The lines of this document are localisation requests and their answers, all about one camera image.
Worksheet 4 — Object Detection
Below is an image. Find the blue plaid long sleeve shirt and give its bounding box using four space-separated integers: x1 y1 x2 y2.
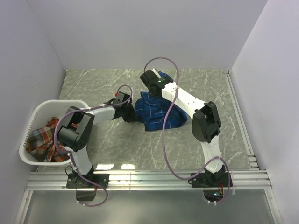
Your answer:
135 70 189 132

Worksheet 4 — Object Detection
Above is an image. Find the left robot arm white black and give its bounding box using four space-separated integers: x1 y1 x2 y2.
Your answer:
55 91 137 188

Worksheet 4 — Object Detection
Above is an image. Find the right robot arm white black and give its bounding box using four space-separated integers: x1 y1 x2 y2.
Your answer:
140 69 225 187

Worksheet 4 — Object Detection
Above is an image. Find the white plastic laundry basket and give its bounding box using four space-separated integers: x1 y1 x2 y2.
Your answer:
19 100 88 166

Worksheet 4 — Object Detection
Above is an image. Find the red brown plaid shirt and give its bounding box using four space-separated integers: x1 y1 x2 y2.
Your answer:
25 117 69 162

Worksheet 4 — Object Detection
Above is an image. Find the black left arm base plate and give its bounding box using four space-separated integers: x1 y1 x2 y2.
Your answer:
66 174 109 189

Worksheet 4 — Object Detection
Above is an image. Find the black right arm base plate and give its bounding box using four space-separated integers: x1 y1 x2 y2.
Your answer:
188 172 233 188

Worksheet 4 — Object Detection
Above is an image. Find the aluminium mounting rail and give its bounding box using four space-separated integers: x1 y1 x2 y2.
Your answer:
25 170 272 191

